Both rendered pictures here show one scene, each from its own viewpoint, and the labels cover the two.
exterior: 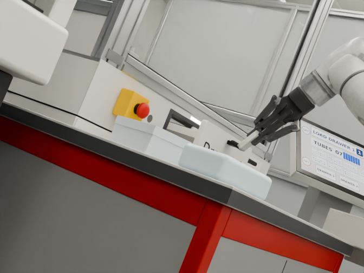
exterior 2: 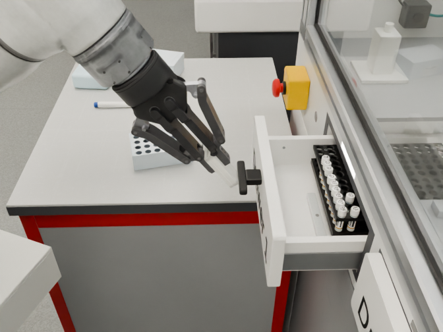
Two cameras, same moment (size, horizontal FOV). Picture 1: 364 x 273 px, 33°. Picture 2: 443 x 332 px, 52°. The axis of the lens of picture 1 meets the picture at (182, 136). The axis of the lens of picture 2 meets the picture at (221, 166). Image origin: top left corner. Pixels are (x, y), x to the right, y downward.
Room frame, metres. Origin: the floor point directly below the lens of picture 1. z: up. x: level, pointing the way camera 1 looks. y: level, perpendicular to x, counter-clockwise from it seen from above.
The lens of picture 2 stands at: (2.12, -0.51, 1.36)
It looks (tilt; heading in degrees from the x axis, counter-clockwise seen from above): 39 degrees down; 143
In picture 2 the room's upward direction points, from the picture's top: straight up
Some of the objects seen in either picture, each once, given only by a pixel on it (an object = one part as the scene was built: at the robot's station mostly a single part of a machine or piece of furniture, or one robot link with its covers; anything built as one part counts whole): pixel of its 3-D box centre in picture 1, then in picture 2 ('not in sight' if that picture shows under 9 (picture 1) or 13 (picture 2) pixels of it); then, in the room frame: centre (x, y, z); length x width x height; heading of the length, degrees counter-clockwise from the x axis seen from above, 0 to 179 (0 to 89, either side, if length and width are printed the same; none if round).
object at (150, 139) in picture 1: (148, 141); (157, 64); (1.09, 0.05, 0.79); 0.13 x 0.09 x 0.05; 38
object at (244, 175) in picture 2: (234, 144); (249, 176); (1.72, -0.15, 0.91); 0.07 x 0.04 x 0.01; 144
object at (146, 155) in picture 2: not in sight; (160, 147); (1.42, -0.14, 0.78); 0.12 x 0.08 x 0.04; 66
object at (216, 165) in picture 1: (226, 171); (97, 69); (1.01, -0.09, 0.78); 0.15 x 0.10 x 0.04; 138
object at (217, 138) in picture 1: (222, 152); (265, 192); (1.73, -0.12, 0.87); 0.29 x 0.02 x 0.11; 144
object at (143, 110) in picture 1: (141, 110); (279, 87); (1.50, 0.12, 0.88); 0.04 x 0.03 x 0.04; 144
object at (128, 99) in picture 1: (131, 106); (294, 87); (1.52, 0.14, 0.88); 0.07 x 0.05 x 0.07; 144
